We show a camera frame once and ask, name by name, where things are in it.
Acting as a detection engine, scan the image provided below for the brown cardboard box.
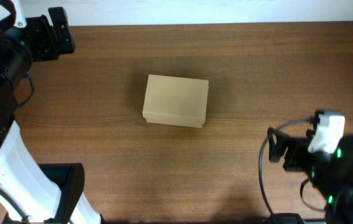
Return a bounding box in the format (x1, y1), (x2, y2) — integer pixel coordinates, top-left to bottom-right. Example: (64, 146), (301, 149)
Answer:
(142, 74), (209, 128)

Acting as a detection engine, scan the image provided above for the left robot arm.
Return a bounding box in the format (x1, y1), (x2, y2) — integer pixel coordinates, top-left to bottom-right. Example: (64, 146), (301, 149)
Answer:
(0, 1), (104, 223)

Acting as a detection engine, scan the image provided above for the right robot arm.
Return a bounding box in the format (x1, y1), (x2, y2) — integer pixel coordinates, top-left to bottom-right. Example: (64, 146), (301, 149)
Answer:
(267, 128), (353, 223)

